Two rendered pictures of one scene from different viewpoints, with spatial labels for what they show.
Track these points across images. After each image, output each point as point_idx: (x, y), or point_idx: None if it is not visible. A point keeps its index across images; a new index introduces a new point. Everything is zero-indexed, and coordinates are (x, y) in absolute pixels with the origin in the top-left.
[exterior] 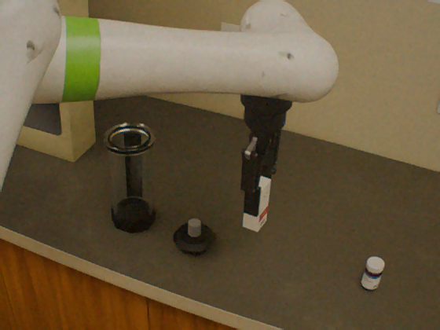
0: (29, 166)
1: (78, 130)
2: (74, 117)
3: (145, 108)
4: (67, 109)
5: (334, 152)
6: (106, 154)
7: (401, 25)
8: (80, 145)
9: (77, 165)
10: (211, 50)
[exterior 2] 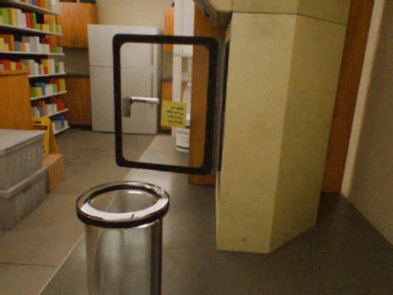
0: (189, 223)
1: (236, 217)
2: (229, 194)
3: (385, 272)
4: (221, 178)
5: None
6: (254, 270)
7: None
8: (235, 237)
9: (214, 253)
10: None
